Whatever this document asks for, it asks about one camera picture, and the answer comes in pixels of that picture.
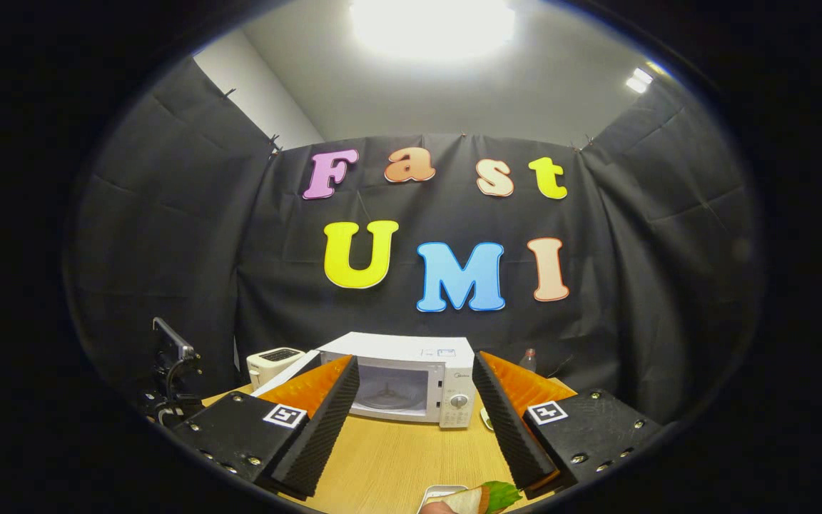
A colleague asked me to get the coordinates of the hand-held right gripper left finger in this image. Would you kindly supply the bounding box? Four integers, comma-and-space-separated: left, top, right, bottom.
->
168, 355, 360, 499

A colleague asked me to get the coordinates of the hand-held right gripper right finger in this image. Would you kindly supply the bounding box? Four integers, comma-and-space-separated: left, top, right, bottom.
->
472, 350, 665, 499

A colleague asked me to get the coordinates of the lettuce sandwich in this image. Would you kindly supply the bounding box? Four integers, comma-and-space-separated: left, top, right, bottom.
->
440, 480, 523, 514

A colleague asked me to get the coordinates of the white microwave oven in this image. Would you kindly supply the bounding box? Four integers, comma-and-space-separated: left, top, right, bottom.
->
250, 332, 476, 429

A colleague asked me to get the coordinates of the white toaster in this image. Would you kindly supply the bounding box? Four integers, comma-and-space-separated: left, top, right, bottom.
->
247, 348, 306, 390

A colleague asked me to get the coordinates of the black backdrop cloth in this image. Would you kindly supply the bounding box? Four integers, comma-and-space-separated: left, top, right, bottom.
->
65, 57, 765, 425

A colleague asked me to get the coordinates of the large ceiling light panel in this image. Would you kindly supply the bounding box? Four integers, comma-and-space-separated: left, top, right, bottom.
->
350, 0, 517, 61

